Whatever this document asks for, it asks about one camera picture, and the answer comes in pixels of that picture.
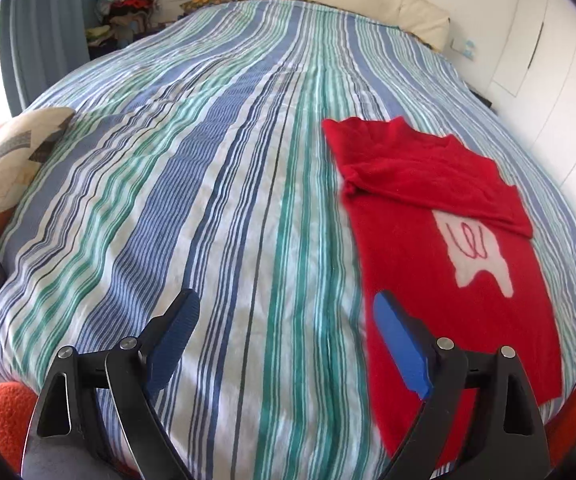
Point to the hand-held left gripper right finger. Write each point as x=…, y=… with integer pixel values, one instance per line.
x=400, y=340

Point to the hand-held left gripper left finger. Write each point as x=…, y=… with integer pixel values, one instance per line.
x=178, y=332

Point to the red sweater with white rabbit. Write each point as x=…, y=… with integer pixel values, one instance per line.
x=433, y=240

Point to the pile of mixed clothes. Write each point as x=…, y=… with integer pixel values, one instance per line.
x=125, y=5

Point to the blue green striped bed blanket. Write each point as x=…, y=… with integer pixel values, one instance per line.
x=208, y=160

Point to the orange fluffy cloth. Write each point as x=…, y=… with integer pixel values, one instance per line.
x=3, y=415

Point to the cream geometric patterned pillow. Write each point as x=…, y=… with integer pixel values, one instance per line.
x=15, y=155

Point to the white wardrobe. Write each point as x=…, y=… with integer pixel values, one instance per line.
x=553, y=75

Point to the blue curtain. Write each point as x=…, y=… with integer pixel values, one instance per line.
x=48, y=30

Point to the white wall socket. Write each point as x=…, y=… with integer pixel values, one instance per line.
x=463, y=47

